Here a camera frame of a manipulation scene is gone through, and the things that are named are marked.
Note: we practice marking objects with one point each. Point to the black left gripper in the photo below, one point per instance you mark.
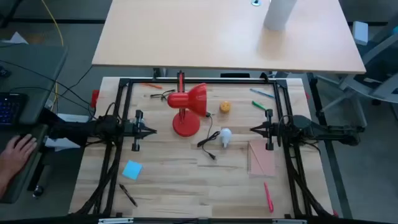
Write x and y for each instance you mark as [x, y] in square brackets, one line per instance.
[136, 133]

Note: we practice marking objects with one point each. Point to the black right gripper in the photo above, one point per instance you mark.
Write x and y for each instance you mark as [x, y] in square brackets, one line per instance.
[270, 132]

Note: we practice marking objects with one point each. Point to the white lightbulb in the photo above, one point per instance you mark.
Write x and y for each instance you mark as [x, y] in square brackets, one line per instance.
[225, 135]

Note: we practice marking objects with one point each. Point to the red desk lamp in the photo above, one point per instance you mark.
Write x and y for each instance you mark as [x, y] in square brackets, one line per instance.
[186, 124]

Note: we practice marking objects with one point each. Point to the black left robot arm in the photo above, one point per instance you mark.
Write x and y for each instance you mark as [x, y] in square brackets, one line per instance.
[81, 129]

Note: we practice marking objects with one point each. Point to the person's forearm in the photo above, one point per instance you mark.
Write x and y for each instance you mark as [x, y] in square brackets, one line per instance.
[2, 186]

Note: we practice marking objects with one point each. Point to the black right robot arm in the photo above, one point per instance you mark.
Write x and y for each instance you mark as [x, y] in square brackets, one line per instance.
[323, 130]

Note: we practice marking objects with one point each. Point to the green marker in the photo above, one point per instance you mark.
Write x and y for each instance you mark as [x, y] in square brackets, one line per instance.
[258, 105]

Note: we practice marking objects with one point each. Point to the pink spiral notebook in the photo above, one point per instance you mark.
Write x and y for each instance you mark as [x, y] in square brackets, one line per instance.
[262, 158]

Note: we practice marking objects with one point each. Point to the blue pen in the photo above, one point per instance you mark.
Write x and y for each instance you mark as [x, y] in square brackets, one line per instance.
[261, 93]

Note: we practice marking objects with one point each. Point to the blue sticky note pad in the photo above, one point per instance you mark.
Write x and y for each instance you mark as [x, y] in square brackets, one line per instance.
[132, 170]

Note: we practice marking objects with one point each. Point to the orange pen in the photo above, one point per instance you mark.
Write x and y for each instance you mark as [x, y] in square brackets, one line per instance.
[152, 85]

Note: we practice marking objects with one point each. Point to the red clamp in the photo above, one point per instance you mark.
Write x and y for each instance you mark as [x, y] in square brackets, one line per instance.
[94, 98]

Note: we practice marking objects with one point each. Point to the black pen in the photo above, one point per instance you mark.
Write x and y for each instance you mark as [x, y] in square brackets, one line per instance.
[128, 195]

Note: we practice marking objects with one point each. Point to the pink pen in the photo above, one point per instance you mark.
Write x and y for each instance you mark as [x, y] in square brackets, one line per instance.
[269, 199]

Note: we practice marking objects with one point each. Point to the white paper sheet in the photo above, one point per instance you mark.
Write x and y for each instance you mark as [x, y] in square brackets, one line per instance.
[66, 143]

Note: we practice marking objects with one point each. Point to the light wooden desk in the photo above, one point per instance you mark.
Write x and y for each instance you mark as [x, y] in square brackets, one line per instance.
[202, 34]

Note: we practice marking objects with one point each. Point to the white cylinder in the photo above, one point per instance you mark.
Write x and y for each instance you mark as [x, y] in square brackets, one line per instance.
[278, 15]

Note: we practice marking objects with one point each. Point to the round desk grommet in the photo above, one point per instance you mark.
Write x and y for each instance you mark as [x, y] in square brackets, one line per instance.
[255, 2]

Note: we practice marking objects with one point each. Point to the grey office chair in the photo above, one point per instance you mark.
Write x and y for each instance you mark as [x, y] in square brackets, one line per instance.
[382, 90]

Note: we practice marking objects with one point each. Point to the grey side desk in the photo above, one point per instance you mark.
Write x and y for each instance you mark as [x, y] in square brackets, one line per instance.
[31, 74]

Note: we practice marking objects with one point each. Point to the person's hand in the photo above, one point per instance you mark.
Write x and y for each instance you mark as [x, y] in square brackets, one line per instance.
[15, 154]

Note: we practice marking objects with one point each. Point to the black keyboard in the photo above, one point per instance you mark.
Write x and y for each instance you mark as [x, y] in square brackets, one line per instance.
[9, 109]

